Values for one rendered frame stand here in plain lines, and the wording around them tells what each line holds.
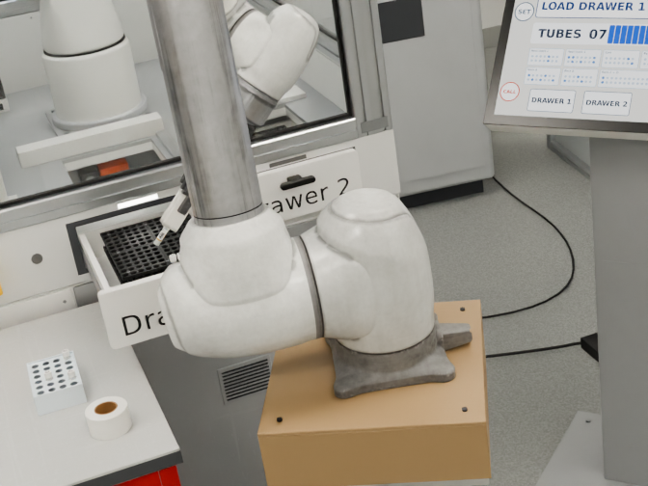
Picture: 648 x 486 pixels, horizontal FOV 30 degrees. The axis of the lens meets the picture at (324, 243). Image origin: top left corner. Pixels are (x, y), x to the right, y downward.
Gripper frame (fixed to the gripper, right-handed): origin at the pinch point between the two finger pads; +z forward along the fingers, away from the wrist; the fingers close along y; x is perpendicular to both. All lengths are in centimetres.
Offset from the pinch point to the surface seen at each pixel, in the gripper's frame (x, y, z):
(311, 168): -28.1, 21.8, -16.7
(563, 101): -55, 1, -55
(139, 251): -1.1, 8.2, 11.9
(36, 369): 8.3, -5.4, 36.1
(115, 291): 5.9, -10.9, 15.5
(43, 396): 8.1, -15.1, 36.2
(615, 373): -109, 2, -14
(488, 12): -209, 329, -97
